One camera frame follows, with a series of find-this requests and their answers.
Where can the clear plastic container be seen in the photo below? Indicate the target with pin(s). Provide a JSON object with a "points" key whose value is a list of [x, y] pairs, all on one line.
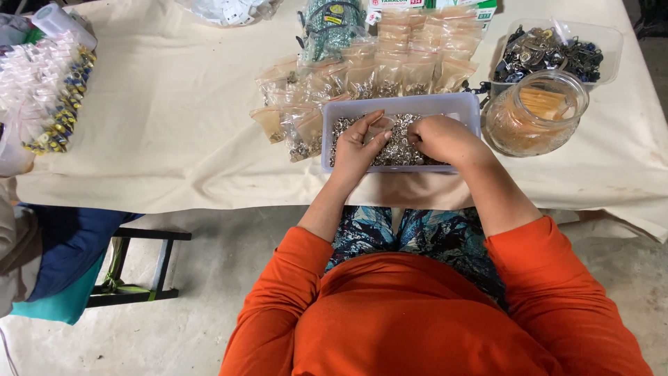
{"points": [[608, 44]]}

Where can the white tape roll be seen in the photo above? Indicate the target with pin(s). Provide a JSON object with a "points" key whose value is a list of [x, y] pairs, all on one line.
{"points": [[60, 23]]}

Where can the cream tablecloth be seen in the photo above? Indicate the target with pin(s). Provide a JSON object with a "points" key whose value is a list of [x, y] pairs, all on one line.
{"points": [[172, 120]]}

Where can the person's left hand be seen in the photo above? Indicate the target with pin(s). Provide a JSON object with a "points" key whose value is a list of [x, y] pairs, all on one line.
{"points": [[352, 154]]}

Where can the person's right fingers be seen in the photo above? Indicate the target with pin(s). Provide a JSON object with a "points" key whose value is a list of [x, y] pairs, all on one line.
{"points": [[415, 137]]}

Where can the clear bag of white tags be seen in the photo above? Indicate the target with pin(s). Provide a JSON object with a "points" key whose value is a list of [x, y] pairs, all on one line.
{"points": [[229, 9]]}

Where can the translucent plastic tray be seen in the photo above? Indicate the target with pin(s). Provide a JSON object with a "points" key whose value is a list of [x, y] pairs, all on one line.
{"points": [[402, 104]]}

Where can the heap of silver eyelets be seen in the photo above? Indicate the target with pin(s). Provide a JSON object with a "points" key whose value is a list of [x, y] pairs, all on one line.
{"points": [[401, 149]]}

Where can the glass jar with rubber bands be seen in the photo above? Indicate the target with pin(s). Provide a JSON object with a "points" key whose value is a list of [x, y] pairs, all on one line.
{"points": [[532, 117]]}

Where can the blue and teal cloth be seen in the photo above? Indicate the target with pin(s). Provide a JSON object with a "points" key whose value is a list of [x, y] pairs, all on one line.
{"points": [[68, 250]]}

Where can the person's right hand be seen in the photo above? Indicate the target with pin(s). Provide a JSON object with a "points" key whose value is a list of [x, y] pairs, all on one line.
{"points": [[446, 141]]}

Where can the pile of gold-blue button bags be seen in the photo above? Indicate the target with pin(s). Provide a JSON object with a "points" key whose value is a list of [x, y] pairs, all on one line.
{"points": [[49, 94]]}

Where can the black wooden stool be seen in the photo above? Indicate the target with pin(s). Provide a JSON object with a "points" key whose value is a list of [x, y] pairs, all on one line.
{"points": [[151, 261]]}

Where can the heap of dark zipper pulls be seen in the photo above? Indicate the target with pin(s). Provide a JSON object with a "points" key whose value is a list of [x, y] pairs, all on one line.
{"points": [[548, 52]]}

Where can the small clear zip bag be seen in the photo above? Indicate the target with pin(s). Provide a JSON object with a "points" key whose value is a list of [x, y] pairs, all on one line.
{"points": [[382, 125]]}

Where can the pile of filled zip bags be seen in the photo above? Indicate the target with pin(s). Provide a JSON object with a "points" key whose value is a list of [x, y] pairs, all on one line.
{"points": [[386, 68]]}

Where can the loose black zipper pulls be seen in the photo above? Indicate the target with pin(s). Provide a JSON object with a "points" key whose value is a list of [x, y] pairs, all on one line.
{"points": [[476, 90]]}

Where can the green beaded trim packet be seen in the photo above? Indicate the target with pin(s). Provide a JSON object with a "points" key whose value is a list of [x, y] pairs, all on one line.
{"points": [[329, 29]]}

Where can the white box with green label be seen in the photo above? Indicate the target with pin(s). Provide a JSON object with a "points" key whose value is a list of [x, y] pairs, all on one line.
{"points": [[485, 9]]}

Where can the person's orange sweater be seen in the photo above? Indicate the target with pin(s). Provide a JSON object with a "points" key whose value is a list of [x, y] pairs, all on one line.
{"points": [[407, 313]]}

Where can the person's blue patterned trousers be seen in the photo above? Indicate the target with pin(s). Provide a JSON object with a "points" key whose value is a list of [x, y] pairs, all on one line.
{"points": [[433, 235]]}

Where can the grey cloth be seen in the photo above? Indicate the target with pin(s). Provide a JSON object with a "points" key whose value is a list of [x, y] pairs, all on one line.
{"points": [[15, 250]]}

